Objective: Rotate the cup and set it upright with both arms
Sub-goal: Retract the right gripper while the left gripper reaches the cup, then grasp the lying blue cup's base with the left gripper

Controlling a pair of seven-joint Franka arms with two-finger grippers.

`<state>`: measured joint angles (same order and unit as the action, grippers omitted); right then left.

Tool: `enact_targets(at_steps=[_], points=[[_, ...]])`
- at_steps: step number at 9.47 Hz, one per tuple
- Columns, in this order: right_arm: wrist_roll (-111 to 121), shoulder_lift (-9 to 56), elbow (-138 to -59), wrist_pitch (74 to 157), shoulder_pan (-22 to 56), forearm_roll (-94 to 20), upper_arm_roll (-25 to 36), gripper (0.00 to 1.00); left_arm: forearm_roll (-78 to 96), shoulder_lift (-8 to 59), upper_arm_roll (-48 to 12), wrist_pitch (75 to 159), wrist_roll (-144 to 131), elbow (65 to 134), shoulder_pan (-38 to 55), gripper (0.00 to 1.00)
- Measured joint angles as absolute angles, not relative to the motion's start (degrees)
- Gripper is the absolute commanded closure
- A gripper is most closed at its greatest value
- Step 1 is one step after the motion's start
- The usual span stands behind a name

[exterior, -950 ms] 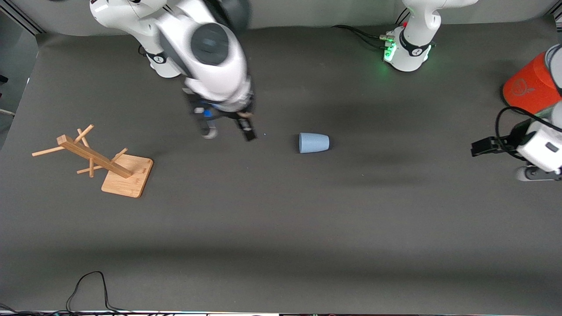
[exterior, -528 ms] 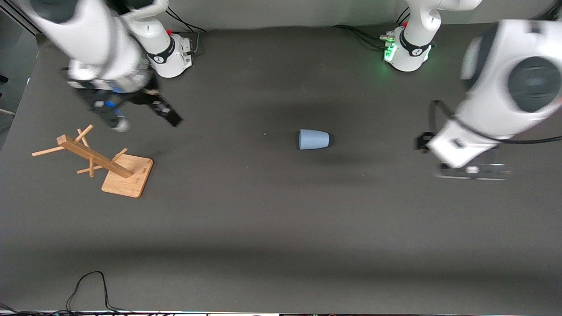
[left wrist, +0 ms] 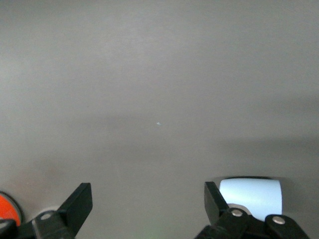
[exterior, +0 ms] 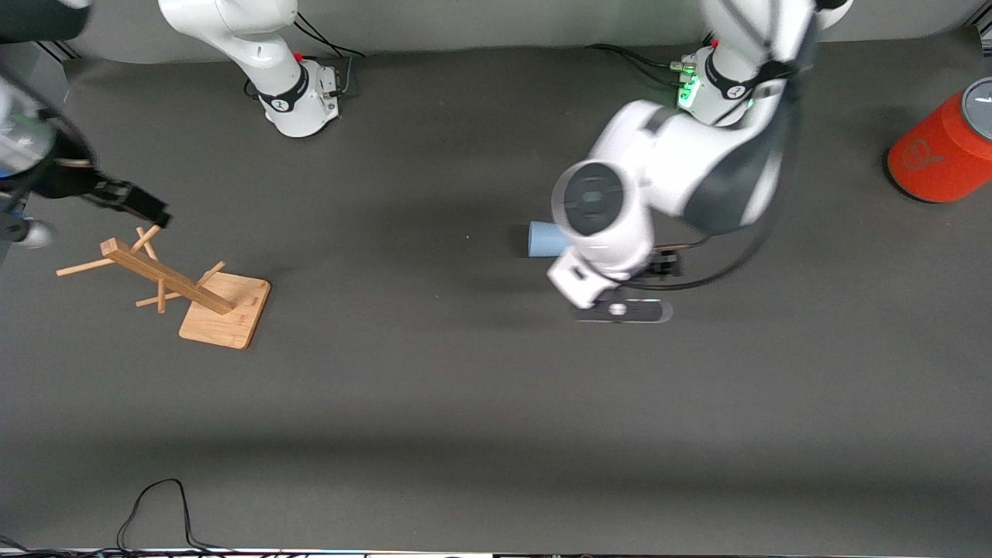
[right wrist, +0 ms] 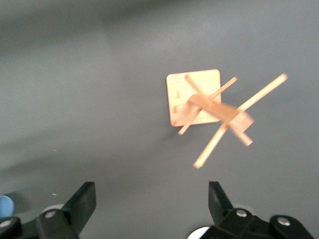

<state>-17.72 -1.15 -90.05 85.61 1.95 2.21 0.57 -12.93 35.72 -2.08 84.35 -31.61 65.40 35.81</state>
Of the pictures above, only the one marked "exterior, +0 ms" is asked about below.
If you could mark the aluminium frame rail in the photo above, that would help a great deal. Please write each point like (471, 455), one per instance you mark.
(58, 50)

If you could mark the wooden mug tree rack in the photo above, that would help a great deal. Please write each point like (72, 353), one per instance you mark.
(225, 318)

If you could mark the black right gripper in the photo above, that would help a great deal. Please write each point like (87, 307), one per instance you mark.
(68, 182)

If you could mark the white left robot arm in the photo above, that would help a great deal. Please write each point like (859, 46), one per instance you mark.
(666, 163)

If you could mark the light blue cup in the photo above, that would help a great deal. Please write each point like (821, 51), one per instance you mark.
(546, 239)

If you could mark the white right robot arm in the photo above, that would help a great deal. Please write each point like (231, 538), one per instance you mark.
(263, 46)

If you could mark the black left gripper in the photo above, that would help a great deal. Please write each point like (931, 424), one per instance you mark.
(665, 266)

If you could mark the orange cylinder with grey lid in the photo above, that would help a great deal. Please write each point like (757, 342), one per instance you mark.
(938, 155)

